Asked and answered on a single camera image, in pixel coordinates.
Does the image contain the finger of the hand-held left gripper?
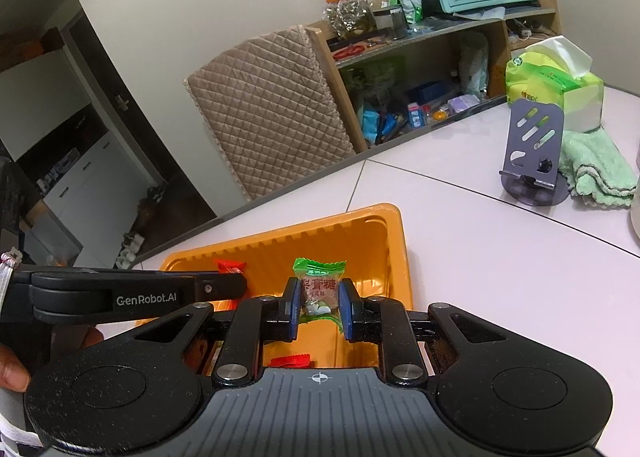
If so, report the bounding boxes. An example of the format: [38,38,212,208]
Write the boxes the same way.
[192,271,249,303]

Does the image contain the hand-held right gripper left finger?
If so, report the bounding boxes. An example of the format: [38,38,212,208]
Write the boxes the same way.
[127,277,305,388]

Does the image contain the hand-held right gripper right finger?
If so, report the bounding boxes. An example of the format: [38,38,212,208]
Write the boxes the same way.
[337,279,511,388]

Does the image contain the green candy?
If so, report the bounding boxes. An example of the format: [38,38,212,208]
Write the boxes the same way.
[291,257,348,325]

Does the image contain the large red candy packet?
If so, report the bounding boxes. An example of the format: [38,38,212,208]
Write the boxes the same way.
[269,353,313,369]

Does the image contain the orange plastic tray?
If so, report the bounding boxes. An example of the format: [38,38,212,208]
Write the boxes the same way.
[135,203,415,378]

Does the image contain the person's left hand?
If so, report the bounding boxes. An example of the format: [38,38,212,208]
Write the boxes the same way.
[0,343,31,393]

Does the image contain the row of shoes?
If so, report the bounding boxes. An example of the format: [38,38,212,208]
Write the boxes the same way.
[115,182,171,270]

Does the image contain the white cabinet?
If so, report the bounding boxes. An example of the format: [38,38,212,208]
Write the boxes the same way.
[20,129,168,263]

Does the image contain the beige quilted chair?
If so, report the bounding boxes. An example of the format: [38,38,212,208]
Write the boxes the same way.
[182,24,357,202]

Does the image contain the dark door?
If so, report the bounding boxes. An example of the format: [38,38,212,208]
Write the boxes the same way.
[60,7,218,222]

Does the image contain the wooden shelf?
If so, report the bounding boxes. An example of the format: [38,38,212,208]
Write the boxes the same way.
[305,0,563,154]

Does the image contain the grey phone stand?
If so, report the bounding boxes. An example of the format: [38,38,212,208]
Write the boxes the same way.
[498,98,572,208]

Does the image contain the red scissors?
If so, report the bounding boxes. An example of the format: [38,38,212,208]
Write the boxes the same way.
[332,43,368,60]

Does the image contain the white plastic bag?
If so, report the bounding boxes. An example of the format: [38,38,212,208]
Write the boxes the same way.
[457,32,491,100]

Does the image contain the green cloth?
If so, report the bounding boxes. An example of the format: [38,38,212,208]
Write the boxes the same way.
[557,129,638,210]

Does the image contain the small glass jar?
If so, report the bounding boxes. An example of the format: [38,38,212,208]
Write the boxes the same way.
[374,6,407,40]

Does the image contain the orange lid jar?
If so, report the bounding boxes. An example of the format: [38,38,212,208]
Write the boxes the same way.
[321,0,376,38]

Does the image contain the white mug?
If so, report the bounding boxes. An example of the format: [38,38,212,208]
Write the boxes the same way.
[627,142,640,243]

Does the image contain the green tissue pack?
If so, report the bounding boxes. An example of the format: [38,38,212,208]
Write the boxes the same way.
[505,35,605,134]

